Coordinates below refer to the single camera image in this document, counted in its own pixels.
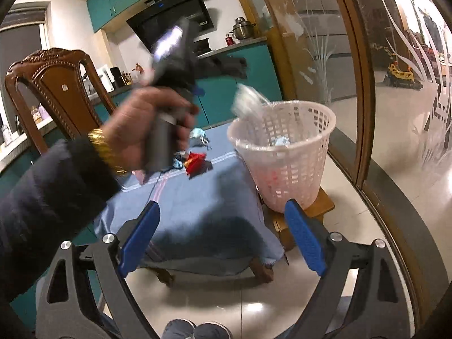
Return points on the black countertop appliance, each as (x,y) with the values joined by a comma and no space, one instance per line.
(117,77)

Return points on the white paper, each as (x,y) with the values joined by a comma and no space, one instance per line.
(247,100)

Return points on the stainless steel pot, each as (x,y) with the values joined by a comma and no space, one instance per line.
(243,30)

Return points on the light blue face mask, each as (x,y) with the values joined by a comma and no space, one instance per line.
(199,137)

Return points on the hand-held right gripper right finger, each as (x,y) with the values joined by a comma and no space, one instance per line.
(305,236)

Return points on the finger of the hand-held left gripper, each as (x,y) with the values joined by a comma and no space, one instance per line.
(197,91)
(226,66)

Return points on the small red bottle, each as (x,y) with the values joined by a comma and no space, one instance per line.
(230,39)

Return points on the lavender jar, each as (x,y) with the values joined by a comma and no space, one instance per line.
(37,115)

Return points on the yellow toy excavator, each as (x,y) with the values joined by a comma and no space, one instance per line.
(400,74)

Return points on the person's left hand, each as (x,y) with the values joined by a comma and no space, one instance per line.
(134,123)

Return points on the blue striped blanket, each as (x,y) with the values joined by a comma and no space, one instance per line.
(212,201)

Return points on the small wooden stool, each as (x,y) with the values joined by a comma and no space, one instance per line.
(319,204)

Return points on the red foil wrapper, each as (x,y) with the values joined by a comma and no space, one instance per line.
(196,160)

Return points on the pale blue face mask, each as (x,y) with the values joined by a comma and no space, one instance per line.
(282,142)

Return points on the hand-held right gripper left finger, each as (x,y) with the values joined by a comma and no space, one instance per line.
(137,240)

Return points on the person's left forearm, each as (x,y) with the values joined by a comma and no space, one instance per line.
(46,201)

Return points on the carved wooden chair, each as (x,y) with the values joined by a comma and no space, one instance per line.
(60,88)

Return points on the brown bottle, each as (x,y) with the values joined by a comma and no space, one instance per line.
(137,70)

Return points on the black range hood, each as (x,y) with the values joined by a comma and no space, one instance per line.
(176,10)

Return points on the kitchen window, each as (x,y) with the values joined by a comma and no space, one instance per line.
(21,42)

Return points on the black cooking pot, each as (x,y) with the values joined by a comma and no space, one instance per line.
(204,45)

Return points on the white plastic waste basket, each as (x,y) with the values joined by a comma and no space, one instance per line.
(293,169)

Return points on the wooden framed etched glass door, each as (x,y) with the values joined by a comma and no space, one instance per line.
(363,77)

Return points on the teal kitchen base cabinets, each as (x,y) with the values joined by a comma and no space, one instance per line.
(254,77)

